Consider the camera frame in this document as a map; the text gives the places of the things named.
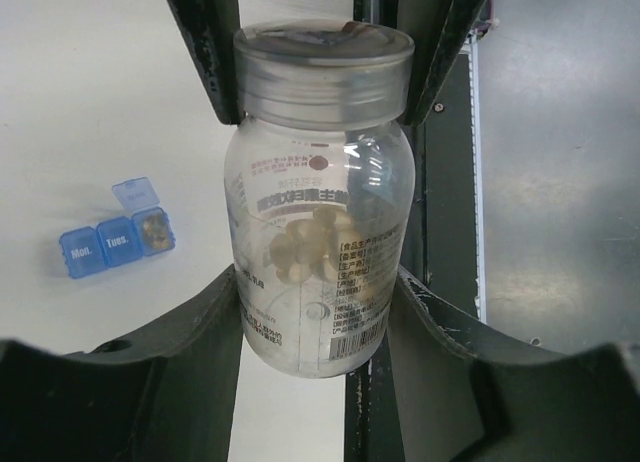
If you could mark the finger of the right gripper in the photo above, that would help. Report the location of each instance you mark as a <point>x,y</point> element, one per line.
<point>207,28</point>
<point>438,29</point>

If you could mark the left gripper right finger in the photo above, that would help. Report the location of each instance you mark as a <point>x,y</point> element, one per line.
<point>467,392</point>

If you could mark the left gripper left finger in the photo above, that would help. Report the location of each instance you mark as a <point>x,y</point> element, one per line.
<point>163,392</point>

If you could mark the blue pill organizer box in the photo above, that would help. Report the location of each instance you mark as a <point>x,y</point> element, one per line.
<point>143,231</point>

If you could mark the clear pill bottle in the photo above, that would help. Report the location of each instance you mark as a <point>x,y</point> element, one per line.
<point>317,222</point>

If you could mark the grey cable duct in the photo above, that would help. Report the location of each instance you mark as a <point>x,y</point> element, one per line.
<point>481,297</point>

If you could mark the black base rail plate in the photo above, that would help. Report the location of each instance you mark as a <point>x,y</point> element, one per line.
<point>372,426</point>

